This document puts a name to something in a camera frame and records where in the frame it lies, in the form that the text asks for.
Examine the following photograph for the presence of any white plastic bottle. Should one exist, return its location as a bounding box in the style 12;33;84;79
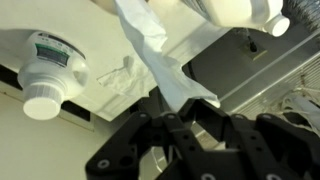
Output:
17;31;90;120

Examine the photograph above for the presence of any white napkin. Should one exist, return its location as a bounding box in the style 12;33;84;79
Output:
92;0;221;112

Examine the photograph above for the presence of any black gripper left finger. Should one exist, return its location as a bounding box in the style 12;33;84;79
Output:
85;112;184;180

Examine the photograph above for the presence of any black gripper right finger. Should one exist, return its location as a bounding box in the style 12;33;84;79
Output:
186;100;320;180

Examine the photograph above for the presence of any large white jug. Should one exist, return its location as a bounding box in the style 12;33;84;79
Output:
182;0;290;37

